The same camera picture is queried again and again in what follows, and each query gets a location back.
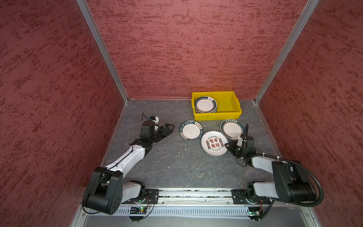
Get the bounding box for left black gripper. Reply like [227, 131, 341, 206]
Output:
[150, 123, 175, 143]

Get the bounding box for white plate red Chinese characters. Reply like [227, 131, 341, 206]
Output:
[200, 130, 229, 157]

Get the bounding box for green red rim plate front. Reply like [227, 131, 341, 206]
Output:
[194, 96, 217, 114]

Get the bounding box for green red rim plate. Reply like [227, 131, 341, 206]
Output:
[194, 96, 217, 114]
[220, 119, 245, 140]

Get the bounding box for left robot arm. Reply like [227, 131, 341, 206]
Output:
[82, 118, 175, 215]

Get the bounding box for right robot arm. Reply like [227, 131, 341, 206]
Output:
[226, 137, 324, 207]

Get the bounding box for yellow plastic bin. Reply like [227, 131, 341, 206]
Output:
[192, 91, 242, 121]

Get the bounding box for green red rim plate right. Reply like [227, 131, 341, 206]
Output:
[220, 119, 245, 140]

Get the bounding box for green rim Hao Wei plate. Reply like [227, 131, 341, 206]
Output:
[179, 120, 204, 141]

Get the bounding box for right circuit board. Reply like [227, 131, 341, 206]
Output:
[248, 207, 263, 218]

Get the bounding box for circuit board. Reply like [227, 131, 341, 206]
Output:
[130, 207, 147, 215]
[248, 207, 263, 218]

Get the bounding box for left circuit board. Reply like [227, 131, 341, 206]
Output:
[130, 207, 147, 215]

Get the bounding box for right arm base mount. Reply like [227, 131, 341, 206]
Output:
[231, 188, 271, 205]

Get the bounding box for aluminium mounting rail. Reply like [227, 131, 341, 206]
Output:
[117, 188, 258, 207]

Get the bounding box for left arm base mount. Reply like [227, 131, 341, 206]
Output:
[122, 189, 160, 205]

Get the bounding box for black corrugated cable conduit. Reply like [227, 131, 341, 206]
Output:
[244, 123, 324, 207]

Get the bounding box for right aluminium corner post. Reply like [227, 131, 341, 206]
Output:
[254, 0, 319, 106]

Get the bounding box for aluminium corner post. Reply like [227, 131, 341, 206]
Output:
[76, 0, 129, 104]
[254, 0, 319, 106]

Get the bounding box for left aluminium corner post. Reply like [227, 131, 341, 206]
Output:
[76, 0, 129, 104]

